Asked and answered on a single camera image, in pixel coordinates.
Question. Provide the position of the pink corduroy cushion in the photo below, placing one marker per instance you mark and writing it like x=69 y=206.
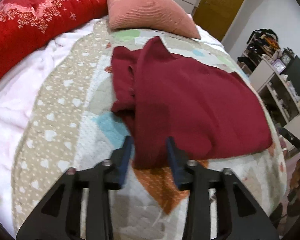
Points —
x=165 y=15

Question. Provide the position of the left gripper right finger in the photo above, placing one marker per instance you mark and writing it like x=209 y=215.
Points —
x=239 y=216

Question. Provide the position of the yellow wooden door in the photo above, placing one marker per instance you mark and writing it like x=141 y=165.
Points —
x=216 y=16

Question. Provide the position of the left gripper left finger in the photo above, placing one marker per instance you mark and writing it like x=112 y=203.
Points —
x=77 y=205

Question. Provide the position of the patchwork heart quilt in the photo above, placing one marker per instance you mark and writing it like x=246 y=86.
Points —
x=72 y=126

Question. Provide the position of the cluttered white shelf unit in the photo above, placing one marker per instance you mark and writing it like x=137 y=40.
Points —
x=275 y=89

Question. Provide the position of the small purple clock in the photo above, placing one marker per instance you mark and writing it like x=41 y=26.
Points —
x=279 y=65

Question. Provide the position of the dark red garment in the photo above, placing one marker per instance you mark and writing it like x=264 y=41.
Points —
x=209 y=112

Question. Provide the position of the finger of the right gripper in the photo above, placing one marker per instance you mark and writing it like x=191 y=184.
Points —
x=290 y=137

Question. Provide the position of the white fleece blanket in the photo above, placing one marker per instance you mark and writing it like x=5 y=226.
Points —
x=18 y=91

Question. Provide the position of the red floral comforter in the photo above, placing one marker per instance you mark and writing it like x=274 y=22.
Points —
x=27 y=25

